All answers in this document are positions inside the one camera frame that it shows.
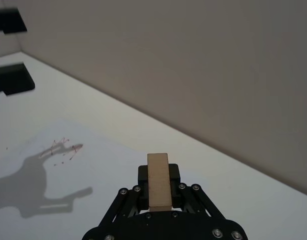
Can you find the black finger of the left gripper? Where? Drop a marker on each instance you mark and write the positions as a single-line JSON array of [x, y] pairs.
[[11, 21], [14, 80]]

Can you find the tan wooden rectangular block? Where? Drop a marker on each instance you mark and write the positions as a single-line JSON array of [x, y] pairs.
[[158, 182]]

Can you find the white paper sheet, red marks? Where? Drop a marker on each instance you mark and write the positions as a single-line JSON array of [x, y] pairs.
[[98, 162]]

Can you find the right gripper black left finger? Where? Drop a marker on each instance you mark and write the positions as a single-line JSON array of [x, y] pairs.
[[143, 190]]

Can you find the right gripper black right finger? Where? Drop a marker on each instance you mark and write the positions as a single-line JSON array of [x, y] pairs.
[[174, 192]]

